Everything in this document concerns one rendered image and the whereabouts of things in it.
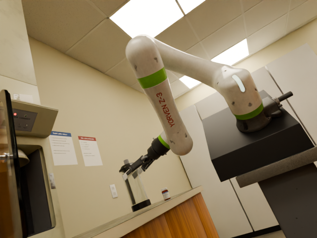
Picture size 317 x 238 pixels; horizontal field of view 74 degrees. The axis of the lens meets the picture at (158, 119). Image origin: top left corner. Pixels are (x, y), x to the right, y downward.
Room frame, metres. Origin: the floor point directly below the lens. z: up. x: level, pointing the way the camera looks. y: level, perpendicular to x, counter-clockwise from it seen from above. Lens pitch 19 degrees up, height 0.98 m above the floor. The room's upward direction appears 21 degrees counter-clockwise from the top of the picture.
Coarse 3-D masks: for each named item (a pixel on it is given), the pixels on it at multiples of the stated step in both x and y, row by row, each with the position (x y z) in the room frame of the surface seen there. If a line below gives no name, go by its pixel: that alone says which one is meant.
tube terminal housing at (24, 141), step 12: (0, 84) 0.74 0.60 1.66; (12, 84) 0.79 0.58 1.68; (24, 84) 0.84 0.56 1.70; (12, 96) 0.78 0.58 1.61; (36, 96) 0.89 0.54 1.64; (24, 144) 0.81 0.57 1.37; (36, 144) 0.85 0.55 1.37; (48, 156) 0.90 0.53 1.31; (48, 168) 0.89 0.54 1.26; (48, 180) 0.91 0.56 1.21; (48, 192) 0.90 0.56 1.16; (60, 216) 0.90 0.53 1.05; (60, 228) 0.89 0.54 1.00
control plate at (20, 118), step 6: (12, 108) 0.69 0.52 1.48; (18, 114) 0.72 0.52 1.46; (24, 114) 0.74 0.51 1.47; (30, 114) 0.76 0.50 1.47; (36, 114) 0.78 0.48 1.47; (18, 120) 0.73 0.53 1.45; (24, 120) 0.75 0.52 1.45; (30, 120) 0.78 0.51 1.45; (18, 126) 0.75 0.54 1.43; (24, 126) 0.77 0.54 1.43; (30, 126) 0.79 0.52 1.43
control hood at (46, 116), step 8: (16, 104) 0.69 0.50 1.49; (24, 104) 0.72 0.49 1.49; (32, 104) 0.75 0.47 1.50; (40, 112) 0.79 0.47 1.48; (48, 112) 0.83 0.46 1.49; (56, 112) 0.86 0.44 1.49; (40, 120) 0.81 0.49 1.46; (48, 120) 0.85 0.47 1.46; (32, 128) 0.80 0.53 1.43; (40, 128) 0.84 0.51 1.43; (48, 128) 0.87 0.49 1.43; (40, 136) 0.87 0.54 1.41
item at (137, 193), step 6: (126, 168) 1.10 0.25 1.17; (132, 174) 1.11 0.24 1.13; (138, 174) 1.14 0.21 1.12; (126, 180) 1.11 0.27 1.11; (132, 180) 1.11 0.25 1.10; (138, 180) 1.13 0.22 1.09; (126, 186) 1.12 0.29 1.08; (132, 186) 1.11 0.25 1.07; (138, 186) 1.12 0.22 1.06; (132, 192) 1.11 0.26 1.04; (138, 192) 1.11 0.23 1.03; (144, 192) 1.14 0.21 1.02; (132, 198) 1.11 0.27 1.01; (138, 198) 1.11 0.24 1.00; (144, 198) 1.12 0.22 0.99; (132, 204) 1.12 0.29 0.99
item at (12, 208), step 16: (0, 96) 0.48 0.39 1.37; (0, 112) 0.48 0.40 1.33; (0, 128) 0.49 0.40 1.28; (0, 144) 0.49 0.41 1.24; (0, 160) 0.50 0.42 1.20; (16, 160) 0.47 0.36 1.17; (0, 176) 0.50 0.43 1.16; (16, 176) 0.46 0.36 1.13; (0, 192) 0.50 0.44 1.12; (16, 192) 0.47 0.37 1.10; (0, 208) 0.51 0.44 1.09; (16, 208) 0.47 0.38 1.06; (0, 224) 0.51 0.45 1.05; (16, 224) 0.47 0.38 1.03
